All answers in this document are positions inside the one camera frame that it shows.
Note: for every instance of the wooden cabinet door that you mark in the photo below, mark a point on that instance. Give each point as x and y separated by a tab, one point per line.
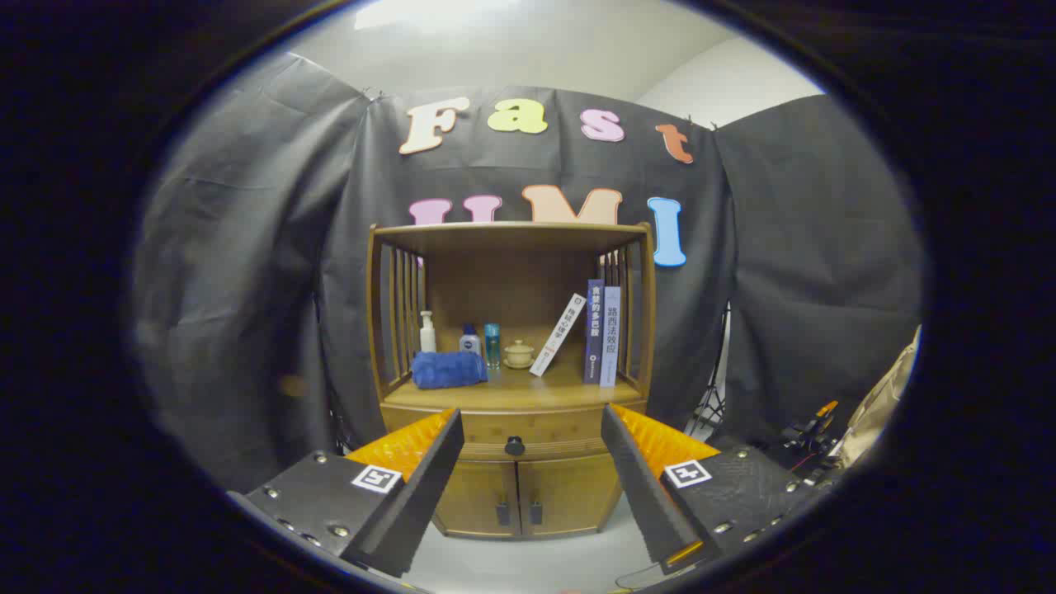
478	499
569	495

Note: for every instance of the white bottle with blue cap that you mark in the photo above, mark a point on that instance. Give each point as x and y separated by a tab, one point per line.
470	342

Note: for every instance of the black backdrop cloth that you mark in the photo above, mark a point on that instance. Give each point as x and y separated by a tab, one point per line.
247	247

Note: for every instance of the orange and black tool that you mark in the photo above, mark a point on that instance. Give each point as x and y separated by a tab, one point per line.
817	417

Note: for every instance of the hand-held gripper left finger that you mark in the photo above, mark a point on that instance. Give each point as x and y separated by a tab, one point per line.
429	487

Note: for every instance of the clear blue bottle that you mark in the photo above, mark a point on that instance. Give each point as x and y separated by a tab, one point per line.
492	345

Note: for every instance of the beige bag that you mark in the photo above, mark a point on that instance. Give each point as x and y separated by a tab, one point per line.
883	404

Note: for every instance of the beige lidded teacup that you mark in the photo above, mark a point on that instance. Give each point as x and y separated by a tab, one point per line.
520	355

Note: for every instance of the white pump bottle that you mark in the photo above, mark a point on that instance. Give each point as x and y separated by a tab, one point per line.
427	337

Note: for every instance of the dark purple book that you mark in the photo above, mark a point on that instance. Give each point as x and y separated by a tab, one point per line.
594	334

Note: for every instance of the black tripod stand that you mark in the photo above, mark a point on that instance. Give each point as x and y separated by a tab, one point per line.
711	404

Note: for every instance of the white book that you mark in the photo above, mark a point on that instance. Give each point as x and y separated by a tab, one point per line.
558	335

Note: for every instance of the blue folded towel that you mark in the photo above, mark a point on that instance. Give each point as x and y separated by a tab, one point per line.
448	370

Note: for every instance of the light purple book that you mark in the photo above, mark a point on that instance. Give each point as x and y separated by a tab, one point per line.
611	338

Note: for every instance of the wooden cabinet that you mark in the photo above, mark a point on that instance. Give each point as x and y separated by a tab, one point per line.
511	280

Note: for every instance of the wooden drawer with black knob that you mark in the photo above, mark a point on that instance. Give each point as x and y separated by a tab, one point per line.
544	425

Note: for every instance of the wooden countertop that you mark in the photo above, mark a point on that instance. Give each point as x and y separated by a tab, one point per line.
528	393

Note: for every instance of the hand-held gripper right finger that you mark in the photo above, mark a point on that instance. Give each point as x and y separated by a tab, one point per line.
639	487

